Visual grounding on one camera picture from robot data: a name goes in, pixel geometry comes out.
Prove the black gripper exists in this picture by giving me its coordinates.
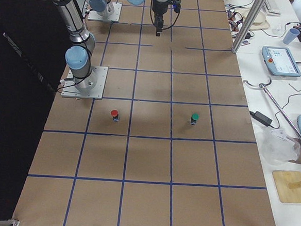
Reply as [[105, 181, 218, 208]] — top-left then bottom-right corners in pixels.
[[152, 0, 170, 37]]

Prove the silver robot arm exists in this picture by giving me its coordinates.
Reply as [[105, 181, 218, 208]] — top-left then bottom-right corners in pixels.
[[51, 0, 145, 99], [89, 0, 115, 17]]

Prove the green push button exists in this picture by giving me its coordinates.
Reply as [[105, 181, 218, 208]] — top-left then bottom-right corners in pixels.
[[190, 113, 199, 125]]

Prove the red push button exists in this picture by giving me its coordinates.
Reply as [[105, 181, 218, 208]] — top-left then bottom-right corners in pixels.
[[110, 109, 120, 122]]

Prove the beige tray with plate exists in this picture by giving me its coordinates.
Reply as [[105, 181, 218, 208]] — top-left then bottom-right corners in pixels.
[[236, 8, 270, 31]]

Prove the blue plastic cup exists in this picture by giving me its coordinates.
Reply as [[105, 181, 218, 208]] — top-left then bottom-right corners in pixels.
[[282, 28, 300, 44]]

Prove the black power adapter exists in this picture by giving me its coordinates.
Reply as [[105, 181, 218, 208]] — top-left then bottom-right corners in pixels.
[[250, 111, 273, 126]]

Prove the clear plastic bag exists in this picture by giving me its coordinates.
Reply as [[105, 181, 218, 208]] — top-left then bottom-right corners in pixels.
[[259, 127, 300, 165]]

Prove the wooden board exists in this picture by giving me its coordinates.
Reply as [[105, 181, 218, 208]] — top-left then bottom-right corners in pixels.
[[272, 170, 301, 203]]

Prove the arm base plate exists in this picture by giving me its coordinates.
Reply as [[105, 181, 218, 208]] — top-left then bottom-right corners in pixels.
[[88, 0, 122, 22], [61, 66, 108, 100]]

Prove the aluminium frame post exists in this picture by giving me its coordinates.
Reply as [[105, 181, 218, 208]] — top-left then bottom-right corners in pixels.
[[231, 0, 265, 54]]

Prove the metal rod with handle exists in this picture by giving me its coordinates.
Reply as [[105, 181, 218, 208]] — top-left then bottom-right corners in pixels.
[[243, 78, 301, 141]]

